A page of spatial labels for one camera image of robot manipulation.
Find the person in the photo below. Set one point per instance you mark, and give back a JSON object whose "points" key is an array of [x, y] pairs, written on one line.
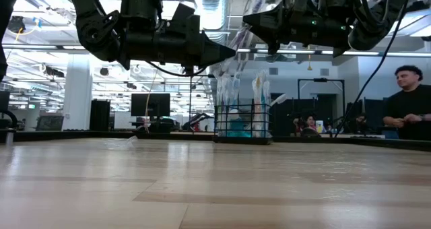
{"points": [[407, 101], [362, 121], [311, 121]]}

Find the black flat monitor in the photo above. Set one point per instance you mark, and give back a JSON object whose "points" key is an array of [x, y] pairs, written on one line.
{"points": [[4, 102]]}

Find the black aluminium table frame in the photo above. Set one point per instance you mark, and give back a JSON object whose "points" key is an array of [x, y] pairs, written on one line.
{"points": [[101, 134]]}

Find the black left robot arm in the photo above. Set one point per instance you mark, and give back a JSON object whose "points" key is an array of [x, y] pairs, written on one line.
{"points": [[94, 30]]}

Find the black ceiling device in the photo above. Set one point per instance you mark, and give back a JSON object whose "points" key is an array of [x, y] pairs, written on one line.
{"points": [[16, 24]]}

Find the black office partition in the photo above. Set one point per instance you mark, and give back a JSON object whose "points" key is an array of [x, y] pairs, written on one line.
{"points": [[286, 121]]}

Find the long ceiling light strip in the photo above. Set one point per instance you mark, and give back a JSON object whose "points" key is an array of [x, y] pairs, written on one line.
{"points": [[363, 53]]}

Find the silver aluminium post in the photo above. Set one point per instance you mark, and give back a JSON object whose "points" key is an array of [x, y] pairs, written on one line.
{"points": [[10, 136]]}

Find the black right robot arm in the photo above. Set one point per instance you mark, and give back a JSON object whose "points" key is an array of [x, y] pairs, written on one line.
{"points": [[370, 30]]}

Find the silver round air duct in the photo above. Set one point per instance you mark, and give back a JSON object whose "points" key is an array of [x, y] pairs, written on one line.
{"points": [[215, 6]]}

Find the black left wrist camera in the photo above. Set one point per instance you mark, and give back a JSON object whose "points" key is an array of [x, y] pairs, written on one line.
{"points": [[187, 20]]}

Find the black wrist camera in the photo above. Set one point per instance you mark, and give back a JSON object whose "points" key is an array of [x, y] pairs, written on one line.
{"points": [[187, 20], [336, 0]]}

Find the black tall cabinet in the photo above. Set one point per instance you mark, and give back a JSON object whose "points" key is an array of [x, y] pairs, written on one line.
{"points": [[100, 114]]}

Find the white yellow container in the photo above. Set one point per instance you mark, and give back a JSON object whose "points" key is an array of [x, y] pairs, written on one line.
{"points": [[320, 126]]}

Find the black background robot arm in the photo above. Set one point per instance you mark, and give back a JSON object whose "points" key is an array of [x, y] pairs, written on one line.
{"points": [[197, 119]]}

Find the black computer monitor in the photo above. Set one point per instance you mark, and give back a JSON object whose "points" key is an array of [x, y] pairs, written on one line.
{"points": [[158, 104]]}

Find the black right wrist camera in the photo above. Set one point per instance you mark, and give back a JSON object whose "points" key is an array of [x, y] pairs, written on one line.
{"points": [[336, 0]]}

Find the orange toothbrush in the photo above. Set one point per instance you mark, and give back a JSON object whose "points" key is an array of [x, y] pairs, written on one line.
{"points": [[257, 87]]}

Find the black gantry frame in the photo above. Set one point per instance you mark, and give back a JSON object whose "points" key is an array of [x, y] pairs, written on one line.
{"points": [[320, 79]]}

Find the clear plastic wrapper scrap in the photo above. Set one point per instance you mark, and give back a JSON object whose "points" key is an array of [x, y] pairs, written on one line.
{"points": [[119, 144]]}

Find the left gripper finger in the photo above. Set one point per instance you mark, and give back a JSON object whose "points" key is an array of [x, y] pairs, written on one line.
{"points": [[215, 50]]}

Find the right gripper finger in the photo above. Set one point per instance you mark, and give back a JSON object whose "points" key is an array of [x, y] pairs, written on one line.
{"points": [[272, 20]]}

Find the dark desk screen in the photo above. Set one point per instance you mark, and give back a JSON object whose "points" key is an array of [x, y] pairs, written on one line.
{"points": [[50, 123]]}

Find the white building column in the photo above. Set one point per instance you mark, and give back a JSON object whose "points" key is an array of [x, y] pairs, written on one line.
{"points": [[77, 94]]}

